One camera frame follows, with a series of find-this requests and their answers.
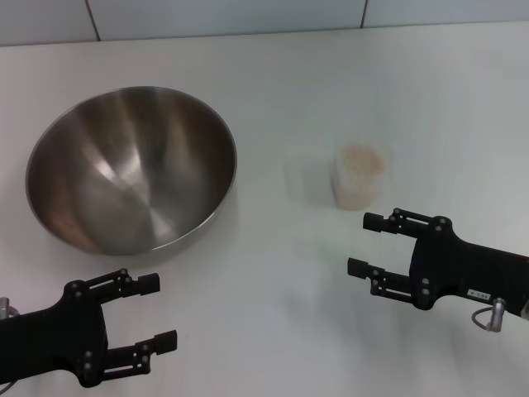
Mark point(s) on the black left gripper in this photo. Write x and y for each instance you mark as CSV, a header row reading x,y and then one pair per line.
x,y
49,339

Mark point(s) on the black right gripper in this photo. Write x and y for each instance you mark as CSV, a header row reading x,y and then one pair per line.
x,y
454,269

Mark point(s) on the clear plastic measuring cup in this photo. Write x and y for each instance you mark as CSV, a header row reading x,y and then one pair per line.
x,y
351,195

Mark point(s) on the large stainless steel bowl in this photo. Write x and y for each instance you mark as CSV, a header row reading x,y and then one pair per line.
x,y
132,173

